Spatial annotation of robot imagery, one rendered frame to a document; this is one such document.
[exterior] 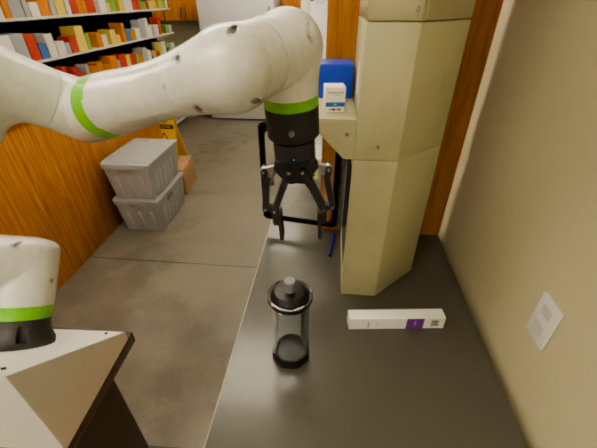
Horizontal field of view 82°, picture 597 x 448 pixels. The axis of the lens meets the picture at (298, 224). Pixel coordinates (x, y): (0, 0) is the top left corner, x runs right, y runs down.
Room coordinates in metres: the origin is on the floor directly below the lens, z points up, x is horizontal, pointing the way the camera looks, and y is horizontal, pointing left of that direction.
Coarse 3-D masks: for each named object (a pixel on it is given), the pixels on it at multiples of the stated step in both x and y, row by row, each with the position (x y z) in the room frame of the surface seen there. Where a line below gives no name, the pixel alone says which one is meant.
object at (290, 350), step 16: (272, 288) 0.60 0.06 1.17; (272, 304) 0.55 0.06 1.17; (304, 304) 0.55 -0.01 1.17; (272, 320) 0.57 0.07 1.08; (288, 320) 0.53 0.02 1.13; (304, 320) 0.55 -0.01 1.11; (288, 336) 0.53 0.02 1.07; (304, 336) 0.55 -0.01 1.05; (288, 352) 0.53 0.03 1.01; (304, 352) 0.55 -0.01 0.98
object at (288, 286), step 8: (288, 280) 0.58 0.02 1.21; (296, 280) 0.61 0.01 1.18; (280, 288) 0.58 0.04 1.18; (288, 288) 0.57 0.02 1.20; (296, 288) 0.58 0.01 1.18; (304, 288) 0.58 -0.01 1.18; (272, 296) 0.57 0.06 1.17; (280, 296) 0.56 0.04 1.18; (288, 296) 0.56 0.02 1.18; (296, 296) 0.56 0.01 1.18; (304, 296) 0.56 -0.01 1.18; (280, 304) 0.54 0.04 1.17; (288, 304) 0.54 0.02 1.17; (296, 304) 0.54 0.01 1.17
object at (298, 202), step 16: (272, 144) 1.18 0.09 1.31; (320, 144) 1.13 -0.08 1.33; (272, 160) 1.18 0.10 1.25; (320, 160) 1.13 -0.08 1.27; (320, 176) 1.13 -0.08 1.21; (272, 192) 1.18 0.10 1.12; (288, 192) 1.16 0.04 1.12; (304, 192) 1.15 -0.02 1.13; (288, 208) 1.16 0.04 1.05; (304, 208) 1.15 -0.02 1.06
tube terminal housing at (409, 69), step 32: (384, 32) 0.80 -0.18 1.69; (416, 32) 0.80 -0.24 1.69; (448, 32) 0.86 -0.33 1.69; (384, 64) 0.80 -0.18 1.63; (416, 64) 0.80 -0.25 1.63; (448, 64) 0.88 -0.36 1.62; (384, 96) 0.80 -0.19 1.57; (416, 96) 0.81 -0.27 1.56; (448, 96) 0.90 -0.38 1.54; (384, 128) 0.80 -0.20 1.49; (416, 128) 0.83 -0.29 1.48; (352, 160) 0.85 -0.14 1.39; (384, 160) 0.80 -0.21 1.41; (416, 160) 0.85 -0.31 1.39; (352, 192) 0.80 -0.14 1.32; (384, 192) 0.80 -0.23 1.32; (416, 192) 0.87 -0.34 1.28; (352, 224) 0.80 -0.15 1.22; (384, 224) 0.80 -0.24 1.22; (416, 224) 0.90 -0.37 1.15; (352, 256) 0.80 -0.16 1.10; (384, 256) 0.80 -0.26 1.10; (352, 288) 0.80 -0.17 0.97; (384, 288) 0.82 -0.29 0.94
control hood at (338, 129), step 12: (348, 108) 0.90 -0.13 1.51; (324, 120) 0.82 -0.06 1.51; (336, 120) 0.81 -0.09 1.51; (348, 120) 0.81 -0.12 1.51; (324, 132) 0.81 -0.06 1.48; (336, 132) 0.81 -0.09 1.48; (348, 132) 0.81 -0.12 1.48; (336, 144) 0.81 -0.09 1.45; (348, 144) 0.81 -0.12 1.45; (348, 156) 0.81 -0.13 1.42
